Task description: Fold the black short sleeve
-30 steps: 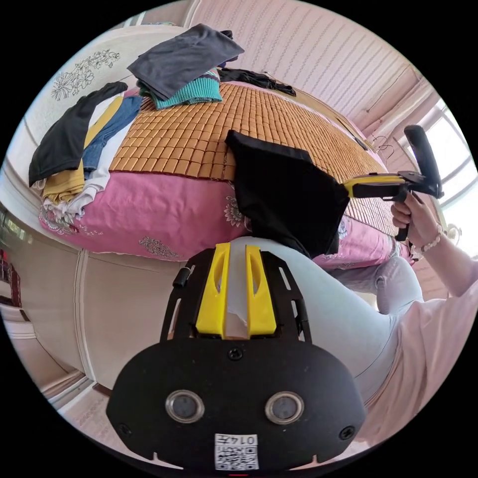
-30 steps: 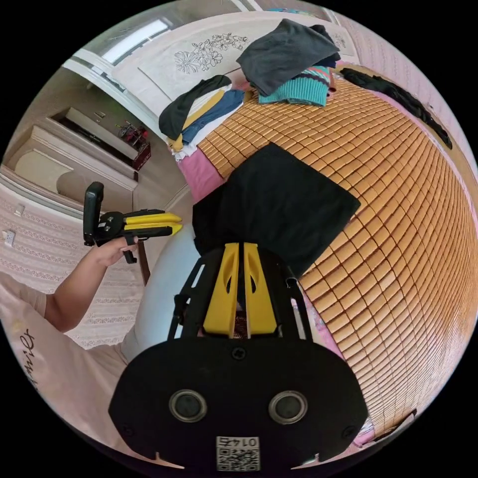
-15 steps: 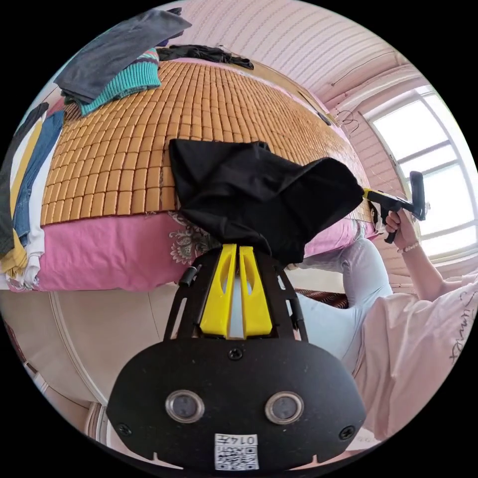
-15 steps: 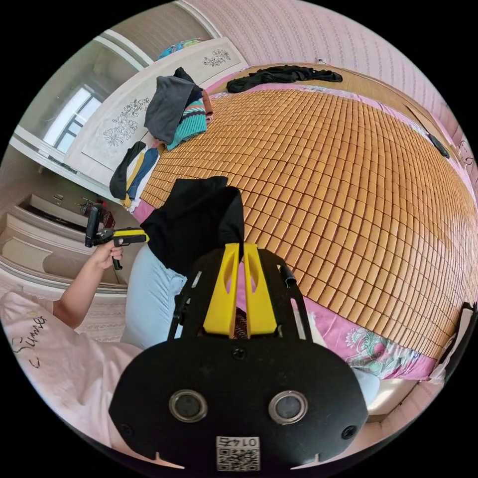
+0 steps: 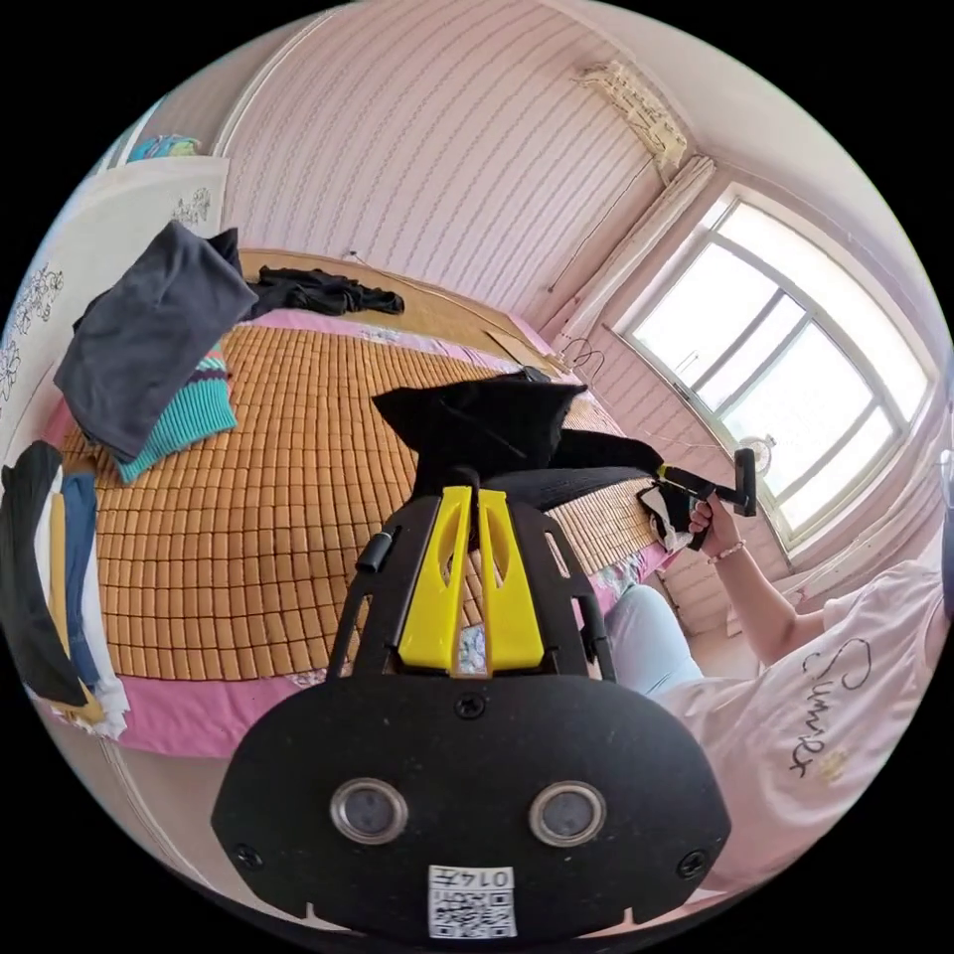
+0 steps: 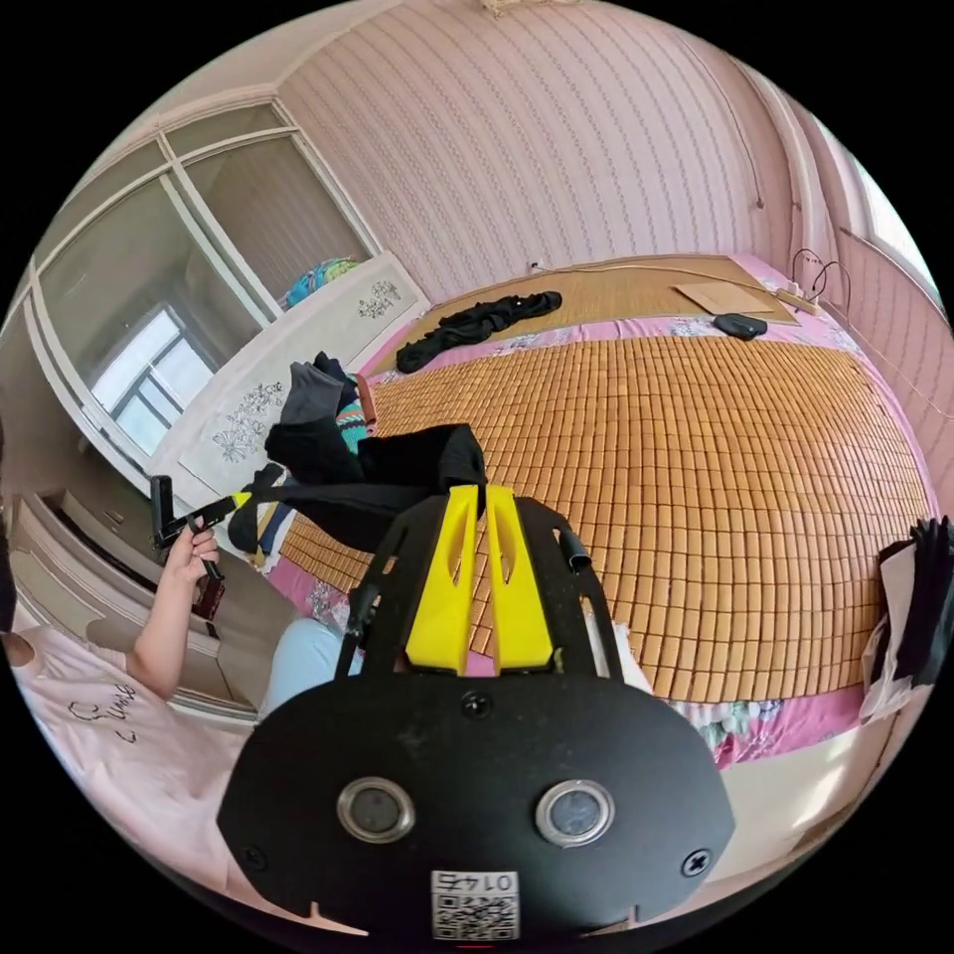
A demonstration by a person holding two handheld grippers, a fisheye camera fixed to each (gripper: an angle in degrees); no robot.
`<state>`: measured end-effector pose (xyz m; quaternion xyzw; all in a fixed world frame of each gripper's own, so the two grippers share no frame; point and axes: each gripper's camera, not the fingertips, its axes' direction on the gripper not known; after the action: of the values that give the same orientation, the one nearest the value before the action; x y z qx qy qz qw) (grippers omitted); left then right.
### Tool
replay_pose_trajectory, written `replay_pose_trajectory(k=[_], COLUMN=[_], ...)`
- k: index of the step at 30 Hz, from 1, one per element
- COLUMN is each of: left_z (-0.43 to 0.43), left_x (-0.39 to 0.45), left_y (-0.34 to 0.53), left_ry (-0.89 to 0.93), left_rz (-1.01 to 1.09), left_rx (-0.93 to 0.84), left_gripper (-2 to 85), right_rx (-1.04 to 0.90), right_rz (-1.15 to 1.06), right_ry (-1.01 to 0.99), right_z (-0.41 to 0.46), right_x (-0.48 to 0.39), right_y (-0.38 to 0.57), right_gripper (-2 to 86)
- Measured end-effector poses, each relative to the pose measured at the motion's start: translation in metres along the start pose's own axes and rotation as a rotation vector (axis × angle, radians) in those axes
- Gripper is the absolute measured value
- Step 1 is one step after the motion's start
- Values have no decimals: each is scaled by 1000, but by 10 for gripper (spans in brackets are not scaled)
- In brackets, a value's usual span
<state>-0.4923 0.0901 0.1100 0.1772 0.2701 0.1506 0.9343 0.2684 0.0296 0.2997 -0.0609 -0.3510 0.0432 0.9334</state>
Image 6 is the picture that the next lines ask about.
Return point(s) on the white cupboard with flower print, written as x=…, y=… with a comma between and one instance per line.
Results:
x=246, y=425

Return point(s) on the pile of clothes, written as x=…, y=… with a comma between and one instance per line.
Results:
x=317, y=402

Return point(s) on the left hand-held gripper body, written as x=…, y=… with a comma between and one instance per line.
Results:
x=212, y=513

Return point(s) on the window with white frame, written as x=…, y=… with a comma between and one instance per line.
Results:
x=134, y=298

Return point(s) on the person's left forearm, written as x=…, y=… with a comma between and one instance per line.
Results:
x=160, y=641

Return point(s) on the bed with woven mat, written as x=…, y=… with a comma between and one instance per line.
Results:
x=671, y=484

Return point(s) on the flat brown carton board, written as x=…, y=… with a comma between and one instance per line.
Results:
x=734, y=298

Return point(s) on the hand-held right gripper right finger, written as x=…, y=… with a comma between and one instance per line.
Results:
x=522, y=596

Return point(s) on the person's body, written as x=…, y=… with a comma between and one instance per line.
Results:
x=112, y=745

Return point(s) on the black short sleeve shirt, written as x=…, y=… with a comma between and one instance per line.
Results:
x=387, y=477

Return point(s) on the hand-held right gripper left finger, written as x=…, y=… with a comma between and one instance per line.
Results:
x=441, y=596

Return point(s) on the small black pouch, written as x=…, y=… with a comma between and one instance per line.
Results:
x=739, y=326

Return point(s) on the stack of black clothes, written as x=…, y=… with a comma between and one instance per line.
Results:
x=920, y=596

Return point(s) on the person's left hand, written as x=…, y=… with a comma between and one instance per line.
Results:
x=186, y=559

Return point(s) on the crumpled black garment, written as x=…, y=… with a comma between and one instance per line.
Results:
x=477, y=324

